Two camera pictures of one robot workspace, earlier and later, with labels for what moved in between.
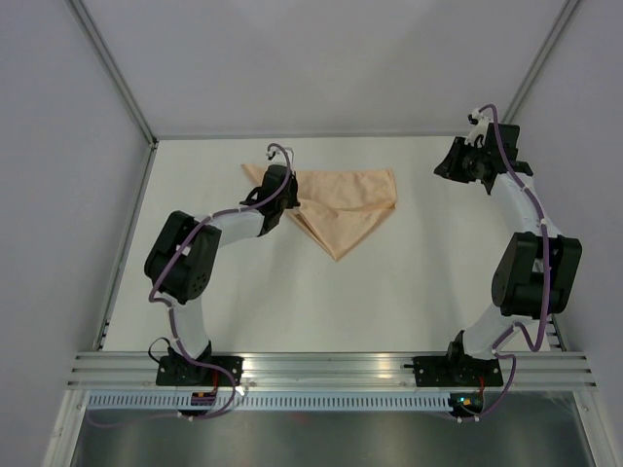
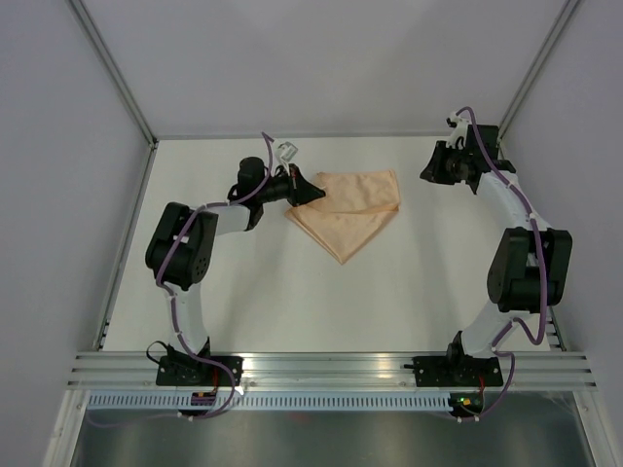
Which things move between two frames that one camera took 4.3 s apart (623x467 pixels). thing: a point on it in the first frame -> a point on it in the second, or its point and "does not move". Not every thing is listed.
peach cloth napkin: (338, 207) does not move
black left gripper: (293, 201) -> (299, 190)
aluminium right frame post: (542, 58) does not move
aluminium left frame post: (113, 68) does not move
